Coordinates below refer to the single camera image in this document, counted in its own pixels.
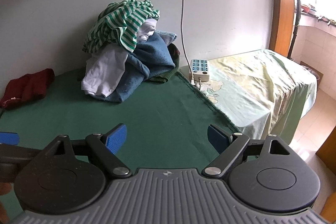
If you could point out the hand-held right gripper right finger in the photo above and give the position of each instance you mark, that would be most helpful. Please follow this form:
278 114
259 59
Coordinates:
216 138

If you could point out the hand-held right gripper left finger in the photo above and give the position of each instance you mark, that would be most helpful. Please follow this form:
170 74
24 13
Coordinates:
115 140

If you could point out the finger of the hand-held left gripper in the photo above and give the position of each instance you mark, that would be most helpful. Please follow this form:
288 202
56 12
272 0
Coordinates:
9 138

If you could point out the green white striped shirt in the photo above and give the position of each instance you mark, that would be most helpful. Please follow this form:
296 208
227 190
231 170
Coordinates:
118 22

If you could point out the dark red garment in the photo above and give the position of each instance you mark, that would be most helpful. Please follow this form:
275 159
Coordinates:
26 87

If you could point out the pale green table sheet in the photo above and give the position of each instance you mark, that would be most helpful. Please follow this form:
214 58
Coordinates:
262 87

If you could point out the white power strip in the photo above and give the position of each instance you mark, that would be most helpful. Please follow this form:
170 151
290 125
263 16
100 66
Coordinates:
199 69

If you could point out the white garment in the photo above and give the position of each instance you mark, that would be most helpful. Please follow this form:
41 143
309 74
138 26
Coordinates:
102 69

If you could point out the dark green knit garment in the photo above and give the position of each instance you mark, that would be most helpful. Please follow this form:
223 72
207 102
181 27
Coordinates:
164 77

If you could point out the blue towel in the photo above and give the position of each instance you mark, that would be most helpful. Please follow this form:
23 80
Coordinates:
152 56

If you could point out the wooden furniture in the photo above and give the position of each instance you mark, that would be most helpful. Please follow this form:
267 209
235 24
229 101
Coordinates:
329 150

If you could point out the metal bowl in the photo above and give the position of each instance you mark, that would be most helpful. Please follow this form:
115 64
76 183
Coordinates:
312 71

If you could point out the wooden door frame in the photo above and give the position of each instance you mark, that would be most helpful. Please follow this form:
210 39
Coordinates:
284 3

